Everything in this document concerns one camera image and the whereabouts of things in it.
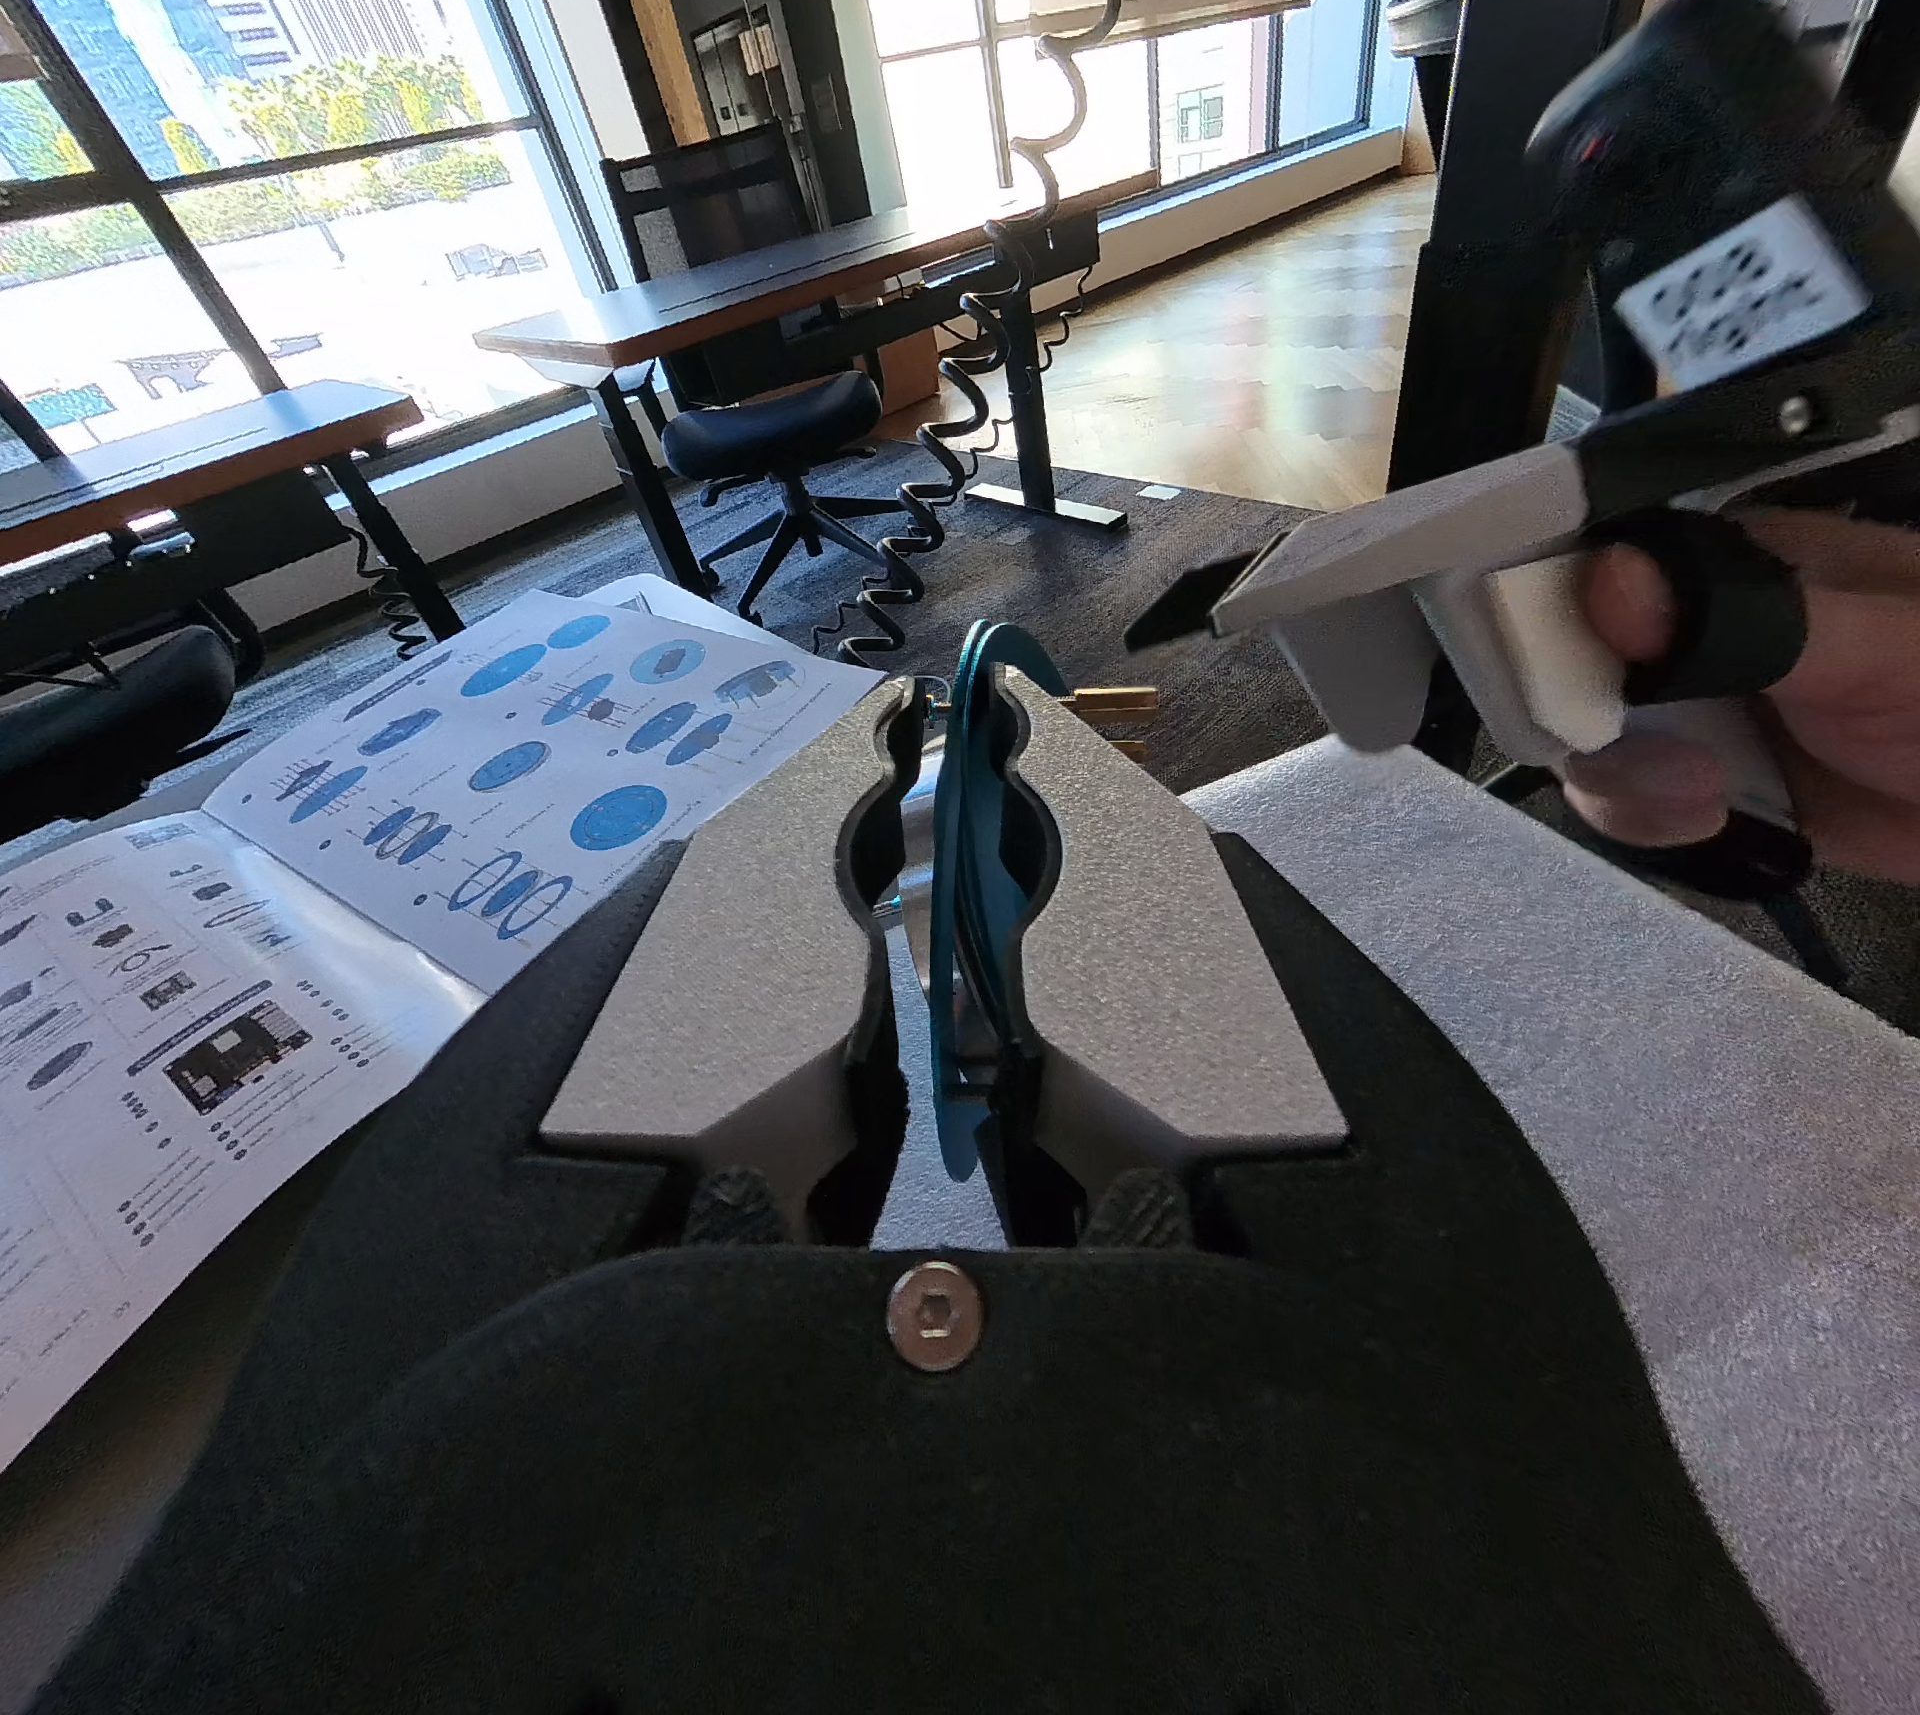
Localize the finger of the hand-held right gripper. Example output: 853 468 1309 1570
1122 442 1598 658
1283 558 1638 771

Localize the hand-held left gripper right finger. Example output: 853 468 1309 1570
985 665 1352 1214

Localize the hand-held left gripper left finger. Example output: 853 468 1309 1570
535 673 926 1214

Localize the blue round metal base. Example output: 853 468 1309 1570
910 620 1076 1196

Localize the dark grey desk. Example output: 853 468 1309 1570
0 570 902 1715

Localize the printed instruction booklet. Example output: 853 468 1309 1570
0 576 880 1476

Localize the white foam sheet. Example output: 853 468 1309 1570
854 742 1920 1715

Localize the black office chair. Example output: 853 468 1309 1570
0 626 247 847
599 123 905 630

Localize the long beige table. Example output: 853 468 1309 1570
476 172 1155 598

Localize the wooden office table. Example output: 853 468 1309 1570
0 379 470 686

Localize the large window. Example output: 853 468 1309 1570
0 0 1448 524

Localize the black coiled cable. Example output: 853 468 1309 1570
832 0 1164 673

